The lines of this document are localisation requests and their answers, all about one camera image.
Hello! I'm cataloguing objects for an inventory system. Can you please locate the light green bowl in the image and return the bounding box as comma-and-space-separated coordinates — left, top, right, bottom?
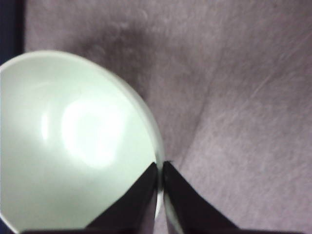
0, 51, 163, 230

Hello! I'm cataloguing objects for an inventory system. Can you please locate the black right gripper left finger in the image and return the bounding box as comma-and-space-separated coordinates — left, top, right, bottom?
83, 162, 157, 234

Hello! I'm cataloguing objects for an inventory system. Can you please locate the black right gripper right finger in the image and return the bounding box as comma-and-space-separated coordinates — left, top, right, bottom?
163, 161, 242, 234

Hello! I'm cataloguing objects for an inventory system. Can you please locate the dark rectangular tray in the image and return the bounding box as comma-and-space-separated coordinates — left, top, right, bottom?
0, 0, 26, 66

